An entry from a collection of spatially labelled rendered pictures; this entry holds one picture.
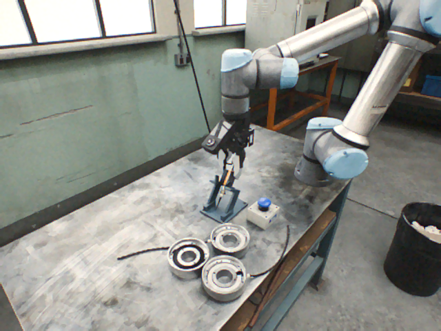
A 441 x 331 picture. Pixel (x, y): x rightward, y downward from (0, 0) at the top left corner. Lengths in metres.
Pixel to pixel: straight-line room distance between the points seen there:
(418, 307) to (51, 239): 1.75
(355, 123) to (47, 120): 1.81
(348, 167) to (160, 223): 0.59
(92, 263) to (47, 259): 0.12
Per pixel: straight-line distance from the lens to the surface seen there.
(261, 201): 0.82
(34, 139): 2.12
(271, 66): 0.72
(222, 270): 0.70
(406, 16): 0.85
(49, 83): 2.07
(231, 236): 0.78
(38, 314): 0.78
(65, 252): 0.88
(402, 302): 1.89
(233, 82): 0.71
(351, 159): 0.86
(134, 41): 2.20
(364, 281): 1.88
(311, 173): 1.03
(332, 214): 1.35
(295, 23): 2.73
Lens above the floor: 1.38
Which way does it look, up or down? 32 degrees down
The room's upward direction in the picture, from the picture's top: straight up
